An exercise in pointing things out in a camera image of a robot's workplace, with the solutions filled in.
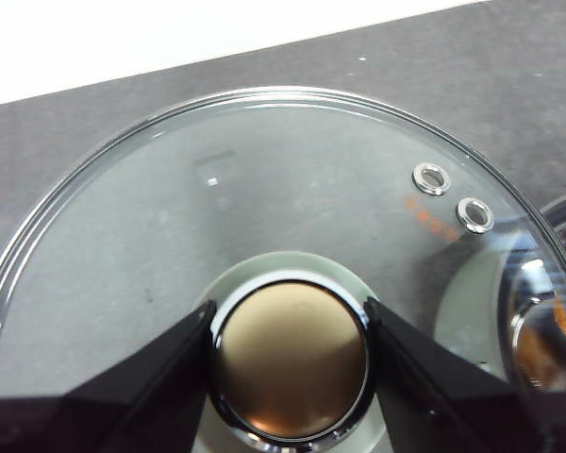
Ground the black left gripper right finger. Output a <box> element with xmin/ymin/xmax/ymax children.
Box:
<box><xmin>363</xmin><ymin>298</ymin><xmax>566</xmax><ymax>453</ymax></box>

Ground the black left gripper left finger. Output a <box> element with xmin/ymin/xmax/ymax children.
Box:
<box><xmin>0</xmin><ymin>300</ymin><xmax>218</xmax><ymax>453</ymax></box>

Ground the glass lid with green knob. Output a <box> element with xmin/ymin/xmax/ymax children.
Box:
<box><xmin>0</xmin><ymin>84</ymin><xmax>566</xmax><ymax>453</ymax></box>

